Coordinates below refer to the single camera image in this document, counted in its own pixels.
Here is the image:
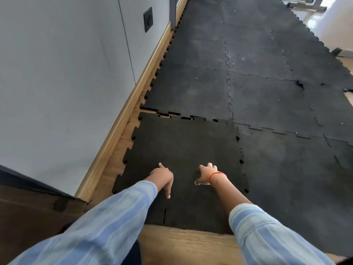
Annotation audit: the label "person's right hand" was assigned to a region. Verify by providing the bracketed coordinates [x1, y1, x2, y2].
[194, 162, 218, 186]

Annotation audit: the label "person's left hand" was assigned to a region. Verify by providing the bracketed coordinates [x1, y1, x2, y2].
[150, 163, 174, 199]

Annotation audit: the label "black rubber mat tile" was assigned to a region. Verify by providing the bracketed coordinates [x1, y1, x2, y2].
[112, 112, 249, 235]

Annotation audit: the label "person's right forearm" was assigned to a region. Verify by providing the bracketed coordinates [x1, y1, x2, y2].
[210, 174, 336, 265]

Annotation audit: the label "person's left forearm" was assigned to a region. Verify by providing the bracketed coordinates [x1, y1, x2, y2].
[8, 174, 159, 265]

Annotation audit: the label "person's dark trousers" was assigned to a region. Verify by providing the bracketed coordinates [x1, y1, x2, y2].
[121, 239, 143, 265]

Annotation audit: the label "wooden baseboard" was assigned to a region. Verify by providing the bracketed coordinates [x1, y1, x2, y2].
[75, 0, 190, 202]

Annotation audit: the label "group of black interlocking mats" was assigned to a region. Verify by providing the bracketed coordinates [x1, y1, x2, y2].
[139, 0, 353, 258]

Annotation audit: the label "brown wooden cabinet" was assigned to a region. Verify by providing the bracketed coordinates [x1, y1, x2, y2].
[0, 164, 89, 265]

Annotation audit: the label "red string bracelet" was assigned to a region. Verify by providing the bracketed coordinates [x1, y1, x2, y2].
[208, 172, 227, 183]

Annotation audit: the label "black wall socket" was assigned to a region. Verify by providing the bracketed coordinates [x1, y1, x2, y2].
[143, 7, 154, 33]

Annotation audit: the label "grey door frame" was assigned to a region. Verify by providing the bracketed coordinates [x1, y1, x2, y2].
[169, 0, 177, 30]

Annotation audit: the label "grey metal frame base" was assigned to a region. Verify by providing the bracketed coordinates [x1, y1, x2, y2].
[279, 0, 328, 12]

